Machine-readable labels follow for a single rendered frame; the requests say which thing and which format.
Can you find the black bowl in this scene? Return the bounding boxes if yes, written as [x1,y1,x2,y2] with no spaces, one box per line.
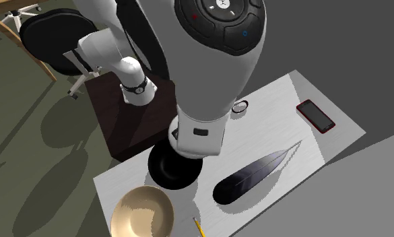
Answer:
[147,137,204,191]

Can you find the wooden table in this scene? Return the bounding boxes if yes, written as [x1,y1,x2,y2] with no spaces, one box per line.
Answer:
[0,0,58,83]

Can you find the small black ring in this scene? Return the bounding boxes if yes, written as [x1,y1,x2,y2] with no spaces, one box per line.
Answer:
[231,100,250,114]

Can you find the white table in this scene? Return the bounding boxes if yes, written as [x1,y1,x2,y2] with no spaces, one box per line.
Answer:
[92,69,368,237]

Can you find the dark brown robot stand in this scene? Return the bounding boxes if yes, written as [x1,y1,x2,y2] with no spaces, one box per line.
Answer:
[84,70,178,163]

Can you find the tan bowl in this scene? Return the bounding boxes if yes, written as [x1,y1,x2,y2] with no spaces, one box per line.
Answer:
[110,185,176,237]

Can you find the yellow pencil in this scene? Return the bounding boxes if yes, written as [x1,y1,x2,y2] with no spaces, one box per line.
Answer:
[192,216,207,237]

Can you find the black office chair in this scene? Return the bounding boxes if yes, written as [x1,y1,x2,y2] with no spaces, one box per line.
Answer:
[0,3,103,101]

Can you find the black feather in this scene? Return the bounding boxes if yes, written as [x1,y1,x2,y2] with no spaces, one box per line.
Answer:
[211,139,304,206]

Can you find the red-edged black phone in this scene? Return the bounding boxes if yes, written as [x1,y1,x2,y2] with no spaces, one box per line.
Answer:
[296,99,337,135]

